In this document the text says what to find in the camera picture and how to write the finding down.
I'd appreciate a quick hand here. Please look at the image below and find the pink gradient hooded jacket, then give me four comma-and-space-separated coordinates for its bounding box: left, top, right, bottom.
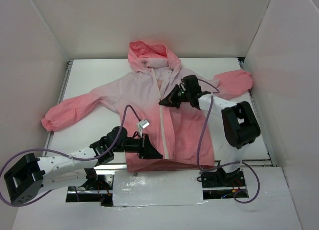
41, 40, 254, 174

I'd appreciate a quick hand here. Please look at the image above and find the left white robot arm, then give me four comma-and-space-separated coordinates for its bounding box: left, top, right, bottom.
4, 126, 163, 207

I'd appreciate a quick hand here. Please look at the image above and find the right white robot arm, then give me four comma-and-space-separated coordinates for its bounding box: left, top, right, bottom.
159, 75, 261, 186

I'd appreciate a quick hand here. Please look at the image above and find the white foil-taped panel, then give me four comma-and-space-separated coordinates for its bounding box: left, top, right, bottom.
113, 170, 204, 207

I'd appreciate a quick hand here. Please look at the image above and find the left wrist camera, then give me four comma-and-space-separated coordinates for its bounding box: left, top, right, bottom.
137, 119, 150, 130

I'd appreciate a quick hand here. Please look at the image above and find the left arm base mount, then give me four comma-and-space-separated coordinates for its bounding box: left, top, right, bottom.
66, 168, 114, 207

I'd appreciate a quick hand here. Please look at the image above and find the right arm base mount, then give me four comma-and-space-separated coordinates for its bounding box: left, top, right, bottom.
197, 168, 249, 200

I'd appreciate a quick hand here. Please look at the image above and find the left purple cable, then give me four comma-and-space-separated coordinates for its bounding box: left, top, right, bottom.
0, 105, 142, 206

